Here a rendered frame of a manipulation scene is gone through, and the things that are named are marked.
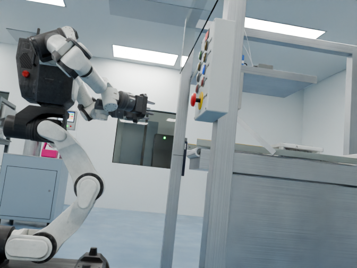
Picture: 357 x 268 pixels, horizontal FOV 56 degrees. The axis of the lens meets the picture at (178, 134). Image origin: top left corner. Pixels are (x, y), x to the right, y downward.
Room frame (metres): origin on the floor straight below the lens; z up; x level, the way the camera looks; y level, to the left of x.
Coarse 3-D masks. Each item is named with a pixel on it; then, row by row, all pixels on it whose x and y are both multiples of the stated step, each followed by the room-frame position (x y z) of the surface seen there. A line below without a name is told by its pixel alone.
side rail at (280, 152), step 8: (200, 144) 1.67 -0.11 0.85; (208, 144) 1.68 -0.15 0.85; (240, 144) 1.70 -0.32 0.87; (256, 152) 1.71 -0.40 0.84; (264, 152) 1.71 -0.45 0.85; (280, 152) 1.73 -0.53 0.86; (288, 152) 1.73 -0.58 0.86; (296, 152) 1.74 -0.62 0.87; (304, 152) 1.74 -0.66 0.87; (320, 160) 1.77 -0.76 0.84; (328, 160) 1.76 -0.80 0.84; (336, 160) 1.77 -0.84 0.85; (344, 160) 1.77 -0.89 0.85; (352, 160) 1.78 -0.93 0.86
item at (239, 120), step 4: (240, 120) 1.69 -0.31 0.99; (240, 124) 1.69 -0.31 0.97; (244, 124) 1.68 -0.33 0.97; (244, 128) 1.67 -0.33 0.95; (248, 128) 1.67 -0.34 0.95; (252, 132) 1.66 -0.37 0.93; (256, 136) 1.65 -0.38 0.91; (260, 140) 1.64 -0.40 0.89; (264, 140) 1.63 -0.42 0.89; (264, 144) 1.63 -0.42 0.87; (268, 144) 1.62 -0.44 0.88; (268, 148) 1.62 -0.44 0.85; (272, 148) 1.61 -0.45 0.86; (272, 152) 1.61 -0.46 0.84
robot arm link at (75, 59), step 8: (72, 48) 1.29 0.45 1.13; (64, 56) 1.28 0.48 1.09; (72, 56) 1.28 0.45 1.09; (80, 56) 1.28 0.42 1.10; (64, 64) 1.28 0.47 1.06; (72, 64) 1.28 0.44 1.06; (80, 64) 1.29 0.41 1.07; (88, 64) 1.31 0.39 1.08; (72, 72) 1.30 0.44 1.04; (80, 72) 1.31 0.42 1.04; (88, 72) 1.32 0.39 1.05; (96, 72) 1.36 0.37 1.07; (88, 80) 1.35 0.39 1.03; (96, 80) 1.38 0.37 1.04; (96, 88) 1.41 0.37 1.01
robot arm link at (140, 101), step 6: (132, 96) 1.57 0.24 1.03; (138, 96) 1.61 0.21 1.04; (144, 96) 1.63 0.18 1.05; (132, 102) 1.57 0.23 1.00; (138, 102) 1.61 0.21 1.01; (144, 102) 1.63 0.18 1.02; (126, 108) 1.57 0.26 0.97; (132, 108) 1.59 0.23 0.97; (138, 108) 1.61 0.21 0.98; (144, 108) 1.63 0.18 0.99; (138, 114) 1.65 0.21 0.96; (144, 114) 1.64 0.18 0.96
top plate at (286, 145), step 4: (276, 144) 1.80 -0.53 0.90; (280, 144) 1.75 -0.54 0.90; (284, 144) 1.75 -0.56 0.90; (288, 144) 1.76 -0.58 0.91; (288, 148) 1.80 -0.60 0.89; (292, 148) 1.78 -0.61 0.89; (296, 148) 1.77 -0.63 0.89; (300, 148) 1.77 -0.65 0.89; (304, 148) 1.77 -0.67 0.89; (308, 148) 1.77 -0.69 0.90; (312, 148) 1.77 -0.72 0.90; (316, 148) 1.78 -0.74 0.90; (320, 148) 1.78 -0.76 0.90
